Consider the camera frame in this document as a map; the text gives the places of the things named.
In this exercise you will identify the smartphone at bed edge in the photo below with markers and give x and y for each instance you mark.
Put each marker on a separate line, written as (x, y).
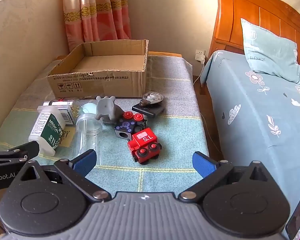
(293, 225)

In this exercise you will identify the dark blue toy block car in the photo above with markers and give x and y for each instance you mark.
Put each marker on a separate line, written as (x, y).
(129, 124)

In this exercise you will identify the white wall charger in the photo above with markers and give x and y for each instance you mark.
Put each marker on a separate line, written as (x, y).
(200, 56)

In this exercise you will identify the black remote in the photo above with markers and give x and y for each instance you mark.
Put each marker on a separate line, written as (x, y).
(151, 111)

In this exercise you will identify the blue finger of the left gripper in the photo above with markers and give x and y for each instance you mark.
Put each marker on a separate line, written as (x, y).
(28, 150)

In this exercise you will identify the clear plastic jar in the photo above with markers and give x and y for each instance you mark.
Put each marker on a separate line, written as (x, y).
(87, 136)

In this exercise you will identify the red toy train block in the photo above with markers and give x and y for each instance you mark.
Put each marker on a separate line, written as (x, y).
(144, 146)

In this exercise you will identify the golden capsule bottle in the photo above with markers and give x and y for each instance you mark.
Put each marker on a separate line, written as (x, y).
(73, 103)

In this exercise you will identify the open cardboard box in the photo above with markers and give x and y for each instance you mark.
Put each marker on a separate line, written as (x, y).
(104, 68)

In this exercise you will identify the blue floral bed sheet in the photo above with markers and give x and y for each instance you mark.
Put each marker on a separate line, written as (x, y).
(257, 117)

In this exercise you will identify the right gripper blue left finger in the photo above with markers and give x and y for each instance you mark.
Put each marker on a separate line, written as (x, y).
(73, 173)

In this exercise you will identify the light blue egg case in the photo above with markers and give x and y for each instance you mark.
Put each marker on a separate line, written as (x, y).
(88, 108)

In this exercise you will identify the light blue pillow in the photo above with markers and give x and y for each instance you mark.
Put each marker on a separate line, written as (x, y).
(270, 54)

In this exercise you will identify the pink patterned curtain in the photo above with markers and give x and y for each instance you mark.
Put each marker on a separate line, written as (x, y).
(95, 20)

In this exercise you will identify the white green medicine bottle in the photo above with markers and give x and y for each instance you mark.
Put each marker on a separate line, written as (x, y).
(47, 130)

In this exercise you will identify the wooden bed headboard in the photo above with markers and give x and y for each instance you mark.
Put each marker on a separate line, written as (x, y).
(273, 15)

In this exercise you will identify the grey animal figurine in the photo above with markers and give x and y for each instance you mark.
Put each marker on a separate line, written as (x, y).
(107, 111)

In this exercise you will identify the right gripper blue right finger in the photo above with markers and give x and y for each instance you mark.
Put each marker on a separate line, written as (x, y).
(213, 175)

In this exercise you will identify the yellow greeting card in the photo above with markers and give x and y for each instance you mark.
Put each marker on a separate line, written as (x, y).
(67, 136)

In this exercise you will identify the pink refill case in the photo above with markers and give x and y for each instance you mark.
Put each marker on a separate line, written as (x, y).
(67, 114)

